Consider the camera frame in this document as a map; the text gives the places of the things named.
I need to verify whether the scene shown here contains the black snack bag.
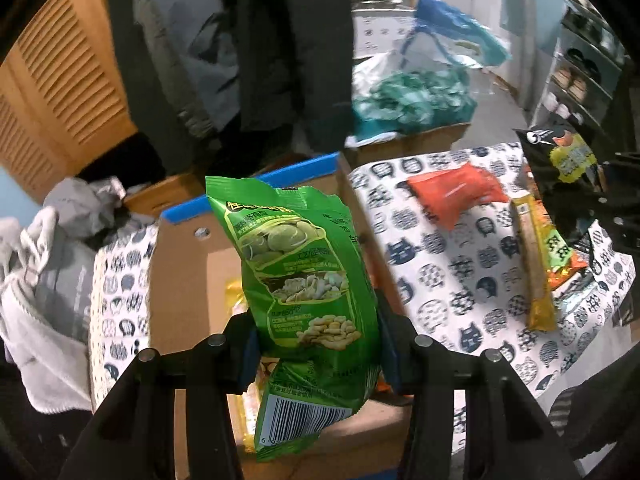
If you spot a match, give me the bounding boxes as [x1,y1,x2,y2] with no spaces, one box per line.
[515,126,602,214]

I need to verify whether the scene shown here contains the long yellow biscuit pack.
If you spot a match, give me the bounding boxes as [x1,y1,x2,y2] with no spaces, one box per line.
[224,278,248,316]

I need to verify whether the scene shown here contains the large orange chips bag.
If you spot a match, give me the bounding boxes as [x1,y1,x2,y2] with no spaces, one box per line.
[533,200,588,290]

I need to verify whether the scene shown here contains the green pea snack bag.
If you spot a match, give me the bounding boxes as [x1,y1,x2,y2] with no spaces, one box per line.
[205,177,380,460]

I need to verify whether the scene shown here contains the red snack bag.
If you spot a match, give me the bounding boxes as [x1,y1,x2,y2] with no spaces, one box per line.
[408,162,510,231]

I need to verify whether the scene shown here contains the blue cardboard box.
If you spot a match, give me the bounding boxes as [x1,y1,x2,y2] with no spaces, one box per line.
[149,153,410,479]

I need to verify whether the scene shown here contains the cat pattern tablecloth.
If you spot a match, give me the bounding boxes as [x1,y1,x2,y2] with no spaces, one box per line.
[89,142,637,461]

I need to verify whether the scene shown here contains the shoe rack with shoes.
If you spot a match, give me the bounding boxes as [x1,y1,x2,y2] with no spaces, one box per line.
[530,0,626,129]

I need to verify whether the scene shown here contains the brown cardboard box floor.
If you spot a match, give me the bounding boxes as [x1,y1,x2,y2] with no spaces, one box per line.
[343,122,471,167]

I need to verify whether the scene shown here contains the grey white clothes pile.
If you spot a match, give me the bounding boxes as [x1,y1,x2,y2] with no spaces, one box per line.
[1,177,158,415]

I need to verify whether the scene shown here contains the teal cloth in box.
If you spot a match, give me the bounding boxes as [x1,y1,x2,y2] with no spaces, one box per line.
[352,68,477,140]

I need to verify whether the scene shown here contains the blue plastic bag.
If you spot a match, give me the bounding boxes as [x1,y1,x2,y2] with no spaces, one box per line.
[399,0,511,72]

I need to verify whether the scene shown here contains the dark hanging coats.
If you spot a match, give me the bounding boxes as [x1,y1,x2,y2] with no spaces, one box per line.
[107,0,354,177]

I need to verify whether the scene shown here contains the wooden louvered door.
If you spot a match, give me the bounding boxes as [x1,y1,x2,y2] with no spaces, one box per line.
[1,0,137,203]

